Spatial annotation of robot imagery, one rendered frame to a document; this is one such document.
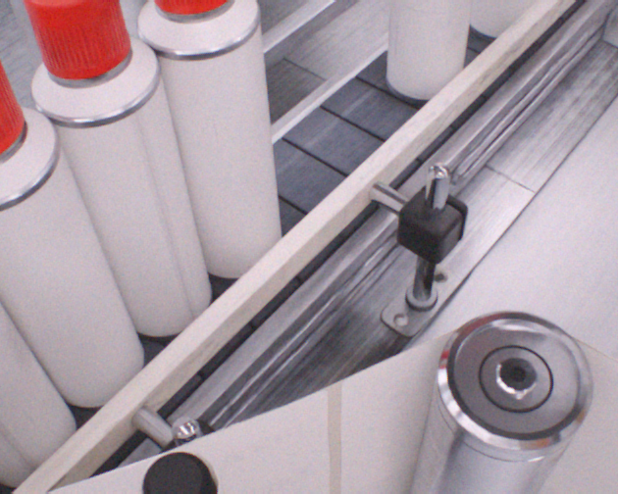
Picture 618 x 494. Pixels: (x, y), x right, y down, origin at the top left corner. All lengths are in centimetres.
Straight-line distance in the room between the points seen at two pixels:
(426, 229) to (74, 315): 18
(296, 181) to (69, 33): 23
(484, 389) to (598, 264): 28
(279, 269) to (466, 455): 22
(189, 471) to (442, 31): 36
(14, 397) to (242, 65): 16
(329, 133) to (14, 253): 26
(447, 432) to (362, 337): 28
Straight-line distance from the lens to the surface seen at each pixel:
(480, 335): 19
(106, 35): 29
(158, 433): 36
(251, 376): 42
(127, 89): 29
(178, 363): 37
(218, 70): 32
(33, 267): 30
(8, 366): 32
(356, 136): 50
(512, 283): 43
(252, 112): 34
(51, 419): 36
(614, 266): 46
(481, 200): 54
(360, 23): 67
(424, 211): 41
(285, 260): 39
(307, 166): 48
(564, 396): 19
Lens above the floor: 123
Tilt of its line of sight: 53 degrees down
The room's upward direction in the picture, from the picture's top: 3 degrees counter-clockwise
